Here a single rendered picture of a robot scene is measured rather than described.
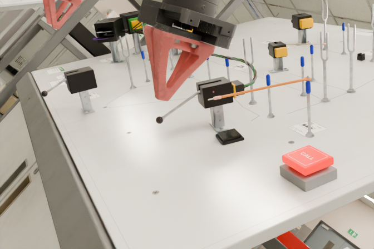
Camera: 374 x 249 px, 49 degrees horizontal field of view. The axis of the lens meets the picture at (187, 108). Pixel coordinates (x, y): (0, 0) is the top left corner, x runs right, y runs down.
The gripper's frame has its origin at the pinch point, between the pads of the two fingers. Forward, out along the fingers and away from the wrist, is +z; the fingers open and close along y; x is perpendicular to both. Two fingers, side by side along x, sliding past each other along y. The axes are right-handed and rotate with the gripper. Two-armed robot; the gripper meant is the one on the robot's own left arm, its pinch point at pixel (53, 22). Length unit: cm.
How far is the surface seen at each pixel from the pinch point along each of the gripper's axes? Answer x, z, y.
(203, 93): -21.0, 2.4, -30.0
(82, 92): -10.0, 14.2, 0.8
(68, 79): -5.9, 11.5, 0.0
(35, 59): -12, 22, 64
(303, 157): -24, 4, -53
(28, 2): -42, 20, 287
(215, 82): -23.4, 0.2, -28.9
